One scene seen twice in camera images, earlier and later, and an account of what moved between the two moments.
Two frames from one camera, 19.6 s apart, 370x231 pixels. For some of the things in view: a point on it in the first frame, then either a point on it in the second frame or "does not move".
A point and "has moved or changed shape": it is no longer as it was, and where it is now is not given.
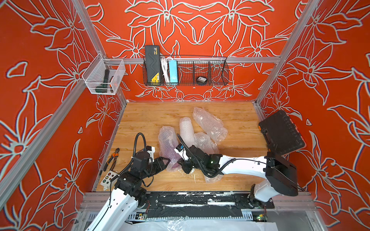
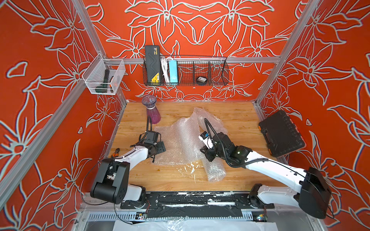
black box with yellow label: (152, 65) does not move
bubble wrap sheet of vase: (168, 140) has moved or changed shape
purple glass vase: (167, 142) -> (150, 101)
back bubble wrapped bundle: (210, 124) does not move
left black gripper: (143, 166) -> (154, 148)
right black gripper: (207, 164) -> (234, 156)
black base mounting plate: (197, 205) does not move
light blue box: (173, 69) does not move
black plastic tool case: (282, 135) does not move
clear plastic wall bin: (103, 75) does not move
